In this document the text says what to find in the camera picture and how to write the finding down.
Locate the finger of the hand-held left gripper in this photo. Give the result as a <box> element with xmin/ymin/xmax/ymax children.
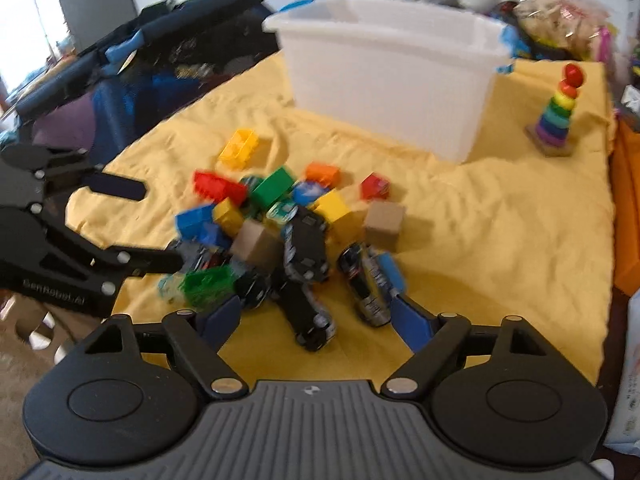
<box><xmin>45</xmin><ymin>147</ymin><xmax>148</xmax><ymax>202</ymax></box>
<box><xmin>49</xmin><ymin>219</ymin><xmax>185</xmax><ymax>287</ymax></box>

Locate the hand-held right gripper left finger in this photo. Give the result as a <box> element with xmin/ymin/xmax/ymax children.
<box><xmin>82</xmin><ymin>294</ymin><xmax>249</xmax><ymax>397</ymax></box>

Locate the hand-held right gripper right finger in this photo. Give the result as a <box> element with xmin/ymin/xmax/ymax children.
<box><xmin>382</xmin><ymin>292</ymin><xmax>547</xmax><ymax>397</ymax></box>

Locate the red cube with face print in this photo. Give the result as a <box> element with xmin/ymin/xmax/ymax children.
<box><xmin>360</xmin><ymin>172</ymin><xmax>392</xmax><ymax>202</ymax></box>

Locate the green studded building block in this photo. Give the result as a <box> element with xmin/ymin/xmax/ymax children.
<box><xmin>250</xmin><ymin>166</ymin><xmax>297</xmax><ymax>208</ymax></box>

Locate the white plastic bin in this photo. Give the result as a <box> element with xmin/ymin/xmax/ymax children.
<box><xmin>262</xmin><ymin>0</ymin><xmax>511</xmax><ymax>166</ymax></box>

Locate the blue building block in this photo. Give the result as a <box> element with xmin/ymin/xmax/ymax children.
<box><xmin>375</xmin><ymin>252</ymin><xmax>408</xmax><ymax>296</ymax></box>
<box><xmin>175</xmin><ymin>205</ymin><xmax>226</xmax><ymax>243</ymax></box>

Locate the purple cloth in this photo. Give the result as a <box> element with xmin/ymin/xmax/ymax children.
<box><xmin>22</xmin><ymin>97</ymin><xmax>101</xmax><ymax>153</ymax></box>

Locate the brown wooden cube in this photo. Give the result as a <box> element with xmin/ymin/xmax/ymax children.
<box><xmin>231</xmin><ymin>220</ymin><xmax>281</xmax><ymax>273</ymax></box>
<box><xmin>363</xmin><ymin>201</ymin><xmax>405</xmax><ymax>253</ymax></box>

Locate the small yellow building block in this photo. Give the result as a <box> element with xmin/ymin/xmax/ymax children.
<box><xmin>212</xmin><ymin>197</ymin><xmax>246</xmax><ymax>236</ymax></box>

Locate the red building block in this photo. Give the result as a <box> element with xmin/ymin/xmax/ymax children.
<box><xmin>194</xmin><ymin>170</ymin><xmax>249</xmax><ymax>207</ymax></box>

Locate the yellow blanket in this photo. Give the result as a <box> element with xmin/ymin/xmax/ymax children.
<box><xmin>65</xmin><ymin>52</ymin><xmax>617</xmax><ymax>386</ymax></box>

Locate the frog print block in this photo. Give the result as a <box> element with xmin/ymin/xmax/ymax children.
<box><xmin>265</xmin><ymin>200</ymin><xmax>300</xmax><ymax>226</ymax></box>

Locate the yellow hollow building block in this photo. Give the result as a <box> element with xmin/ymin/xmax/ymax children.
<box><xmin>218</xmin><ymin>129</ymin><xmax>261</xmax><ymax>171</ymax></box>

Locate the dark blue mesh playpen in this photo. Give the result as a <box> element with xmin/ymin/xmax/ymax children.
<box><xmin>0</xmin><ymin>0</ymin><xmax>281</xmax><ymax>171</ymax></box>

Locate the blue oval disc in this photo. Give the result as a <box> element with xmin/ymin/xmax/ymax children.
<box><xmin>292</xmin><ymin>180</ymin><xmax>331</xmax><ymax>206</ymax></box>

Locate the orange building block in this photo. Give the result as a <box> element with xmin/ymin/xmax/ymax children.
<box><xmin>304</xmin><ymin>161</ymin><xmax>342</xmax><ymax>188</ymax></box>

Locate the bright window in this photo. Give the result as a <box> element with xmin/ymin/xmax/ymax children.
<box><xmin>0</xmin><ymin>0</ymin><xmax>56</xmax><ymax>96</ymax></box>

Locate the grey cabinet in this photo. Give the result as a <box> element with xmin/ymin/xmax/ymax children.
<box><xmin>51</xmin><ymin>0</ymin><xmax>140</xmax><ymax>56</ymax></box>

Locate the white wipes pack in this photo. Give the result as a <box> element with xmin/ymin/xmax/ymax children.
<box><xmin>602</xmin><ymin>290</ymin><xmax>640</xmax><ymax>448</ymax></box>

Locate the orange storage box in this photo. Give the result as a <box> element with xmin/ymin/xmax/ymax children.
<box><xmin>611</xmin><ymin>120</ymin><xmax>640</xmax><ymax>288</ymax></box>

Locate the light blue toy package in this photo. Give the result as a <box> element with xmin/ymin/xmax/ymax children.
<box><xmin>495</xmin><ymin>25</ymin><xmax>518</xmax><ymax>73</ymax></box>

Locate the clear bag of snacks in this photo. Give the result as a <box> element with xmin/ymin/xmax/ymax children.
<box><xmin>512</xmin><ymin>0</ymin><xmax>613</xmax><ymax>61</ymax></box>

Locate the pink packet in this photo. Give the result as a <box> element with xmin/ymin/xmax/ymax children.
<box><xmin>597</xmin><ymin>25</ymin><xmax>617</xmax><ymax>68</ymax></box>

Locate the cluttered white shelf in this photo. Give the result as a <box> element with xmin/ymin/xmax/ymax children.
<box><xmin>620</xmin><ymin>0</ymin><xmax>640</xmax><ymax>126</ymax></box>

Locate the rainbow ring stacker toy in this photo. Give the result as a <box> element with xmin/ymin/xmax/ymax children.
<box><xmin>524</xmin><ymin>62</ymin><xmax>587</xmax><ymax>158</ymax></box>

